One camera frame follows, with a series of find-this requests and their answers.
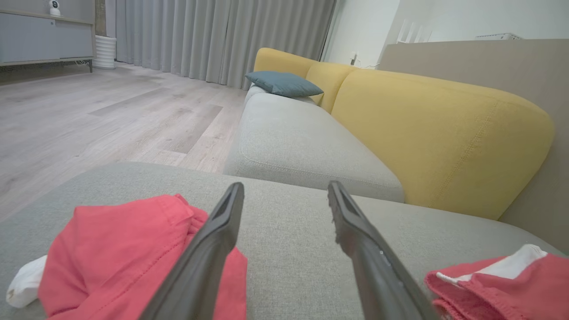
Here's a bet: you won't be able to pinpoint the white ribbed cylinder appliance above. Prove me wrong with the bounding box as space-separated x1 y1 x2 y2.
92 35 117 70

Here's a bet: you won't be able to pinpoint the red Bulls basketball jersey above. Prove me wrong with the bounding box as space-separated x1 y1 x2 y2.
6 193 248 320

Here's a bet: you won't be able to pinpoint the beige partition panel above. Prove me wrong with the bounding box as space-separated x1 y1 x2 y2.
378 39 569 256

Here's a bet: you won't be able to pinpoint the long low yellow backrest cushion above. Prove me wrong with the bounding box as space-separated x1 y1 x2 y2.
253 48 318 80

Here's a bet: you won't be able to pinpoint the short grey sofa seat cushion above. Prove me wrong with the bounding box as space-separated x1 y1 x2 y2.
244 84 318 107

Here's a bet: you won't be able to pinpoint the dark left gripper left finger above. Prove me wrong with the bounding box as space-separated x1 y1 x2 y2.
139 182 245 320

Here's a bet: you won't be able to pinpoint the large yellow sofa backrest cushion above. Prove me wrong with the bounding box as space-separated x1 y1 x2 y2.
331 68 555 220

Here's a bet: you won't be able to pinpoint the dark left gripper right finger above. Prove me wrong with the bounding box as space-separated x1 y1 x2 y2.
327 180 441 320

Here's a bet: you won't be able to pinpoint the grey low cabinet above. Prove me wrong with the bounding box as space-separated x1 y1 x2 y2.
0 8 95 73

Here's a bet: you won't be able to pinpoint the blue throw pillow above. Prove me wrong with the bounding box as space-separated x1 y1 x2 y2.
245 71 324 98

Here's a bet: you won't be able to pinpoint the long grey sofa seat cushion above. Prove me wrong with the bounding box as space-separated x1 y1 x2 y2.
222 92 405 204

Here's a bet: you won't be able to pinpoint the red shorts with white band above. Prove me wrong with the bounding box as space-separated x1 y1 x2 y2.
425 244 569 320

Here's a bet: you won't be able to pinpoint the white slatted rack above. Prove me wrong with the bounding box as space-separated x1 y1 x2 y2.
397 18 433 44

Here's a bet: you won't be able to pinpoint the narrow yellow sofa backrest cushion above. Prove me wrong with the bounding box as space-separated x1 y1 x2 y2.
306 61 358 114

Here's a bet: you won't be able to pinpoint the grey pleated curtain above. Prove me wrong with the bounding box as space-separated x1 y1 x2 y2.
105 0 338 91

